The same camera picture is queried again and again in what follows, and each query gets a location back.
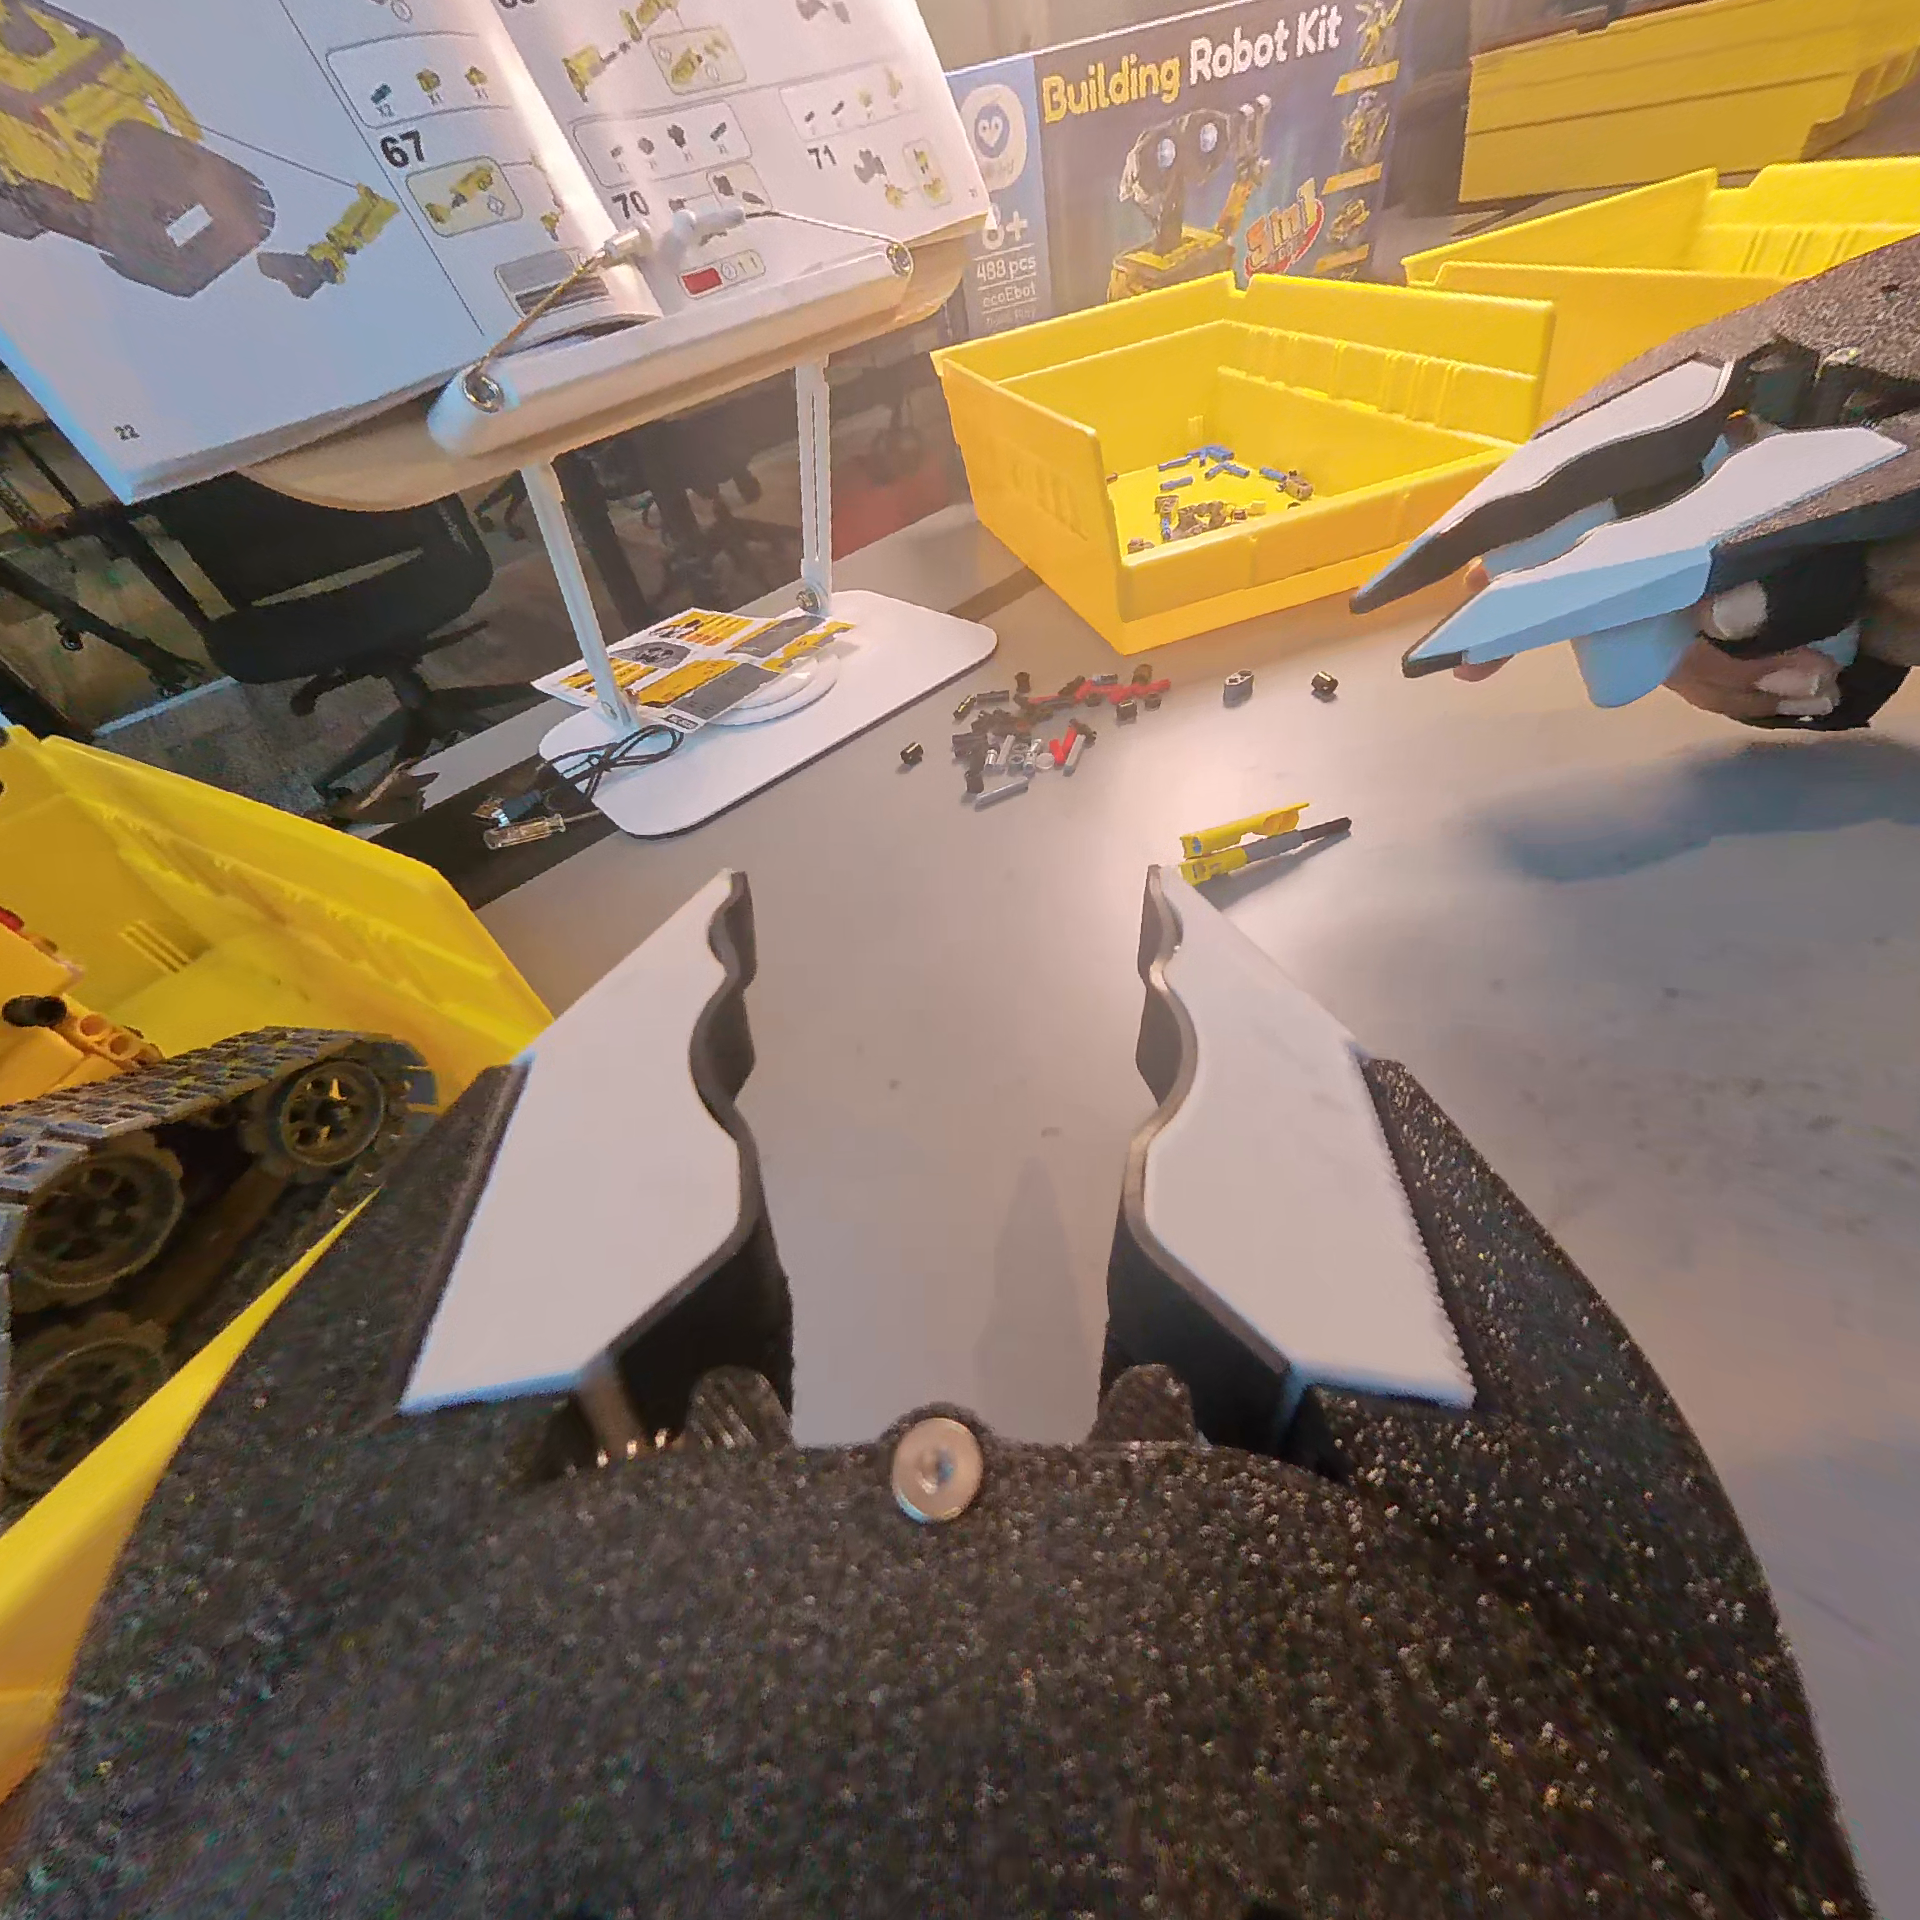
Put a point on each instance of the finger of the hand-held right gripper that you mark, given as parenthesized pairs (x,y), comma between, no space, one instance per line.
(1622,429)
(1622,579)

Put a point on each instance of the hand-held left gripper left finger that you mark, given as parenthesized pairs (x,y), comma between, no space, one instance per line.
(600,1199)

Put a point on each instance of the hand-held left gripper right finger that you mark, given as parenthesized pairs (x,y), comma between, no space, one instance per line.
(1274,1199)

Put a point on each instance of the yellow brick arm with axle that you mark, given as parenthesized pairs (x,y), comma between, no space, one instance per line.
(1239,828)

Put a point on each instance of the grey desk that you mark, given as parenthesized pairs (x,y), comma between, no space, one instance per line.
(1500,1048)

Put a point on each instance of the person's right hand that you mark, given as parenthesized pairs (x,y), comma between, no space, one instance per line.
(1726,683)

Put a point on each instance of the heap of blue tan pieces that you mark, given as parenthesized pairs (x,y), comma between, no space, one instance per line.
(1217,495)

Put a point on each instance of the yellow tracked brick robot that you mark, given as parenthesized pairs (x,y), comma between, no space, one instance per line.
(88,1199)

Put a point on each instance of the pile of black red pieces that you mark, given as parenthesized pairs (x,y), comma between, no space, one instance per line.
(1036,736)

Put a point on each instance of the blue robot kit box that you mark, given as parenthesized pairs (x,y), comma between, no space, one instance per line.
(1200,88)

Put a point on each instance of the yellow black sticker sheet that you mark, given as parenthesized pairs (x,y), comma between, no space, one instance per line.
(708,662)

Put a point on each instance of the white book stand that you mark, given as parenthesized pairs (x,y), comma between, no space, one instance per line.
(842,673)

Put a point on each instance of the large black office chair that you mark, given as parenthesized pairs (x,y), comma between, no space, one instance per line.
(343,586)

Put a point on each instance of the red crate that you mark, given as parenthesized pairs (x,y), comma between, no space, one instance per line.
(898,510)

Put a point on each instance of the black metal rack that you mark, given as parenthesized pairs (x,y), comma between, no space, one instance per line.
(88,598)

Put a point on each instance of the open building instruction booklet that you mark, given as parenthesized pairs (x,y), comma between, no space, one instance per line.
(302,225)

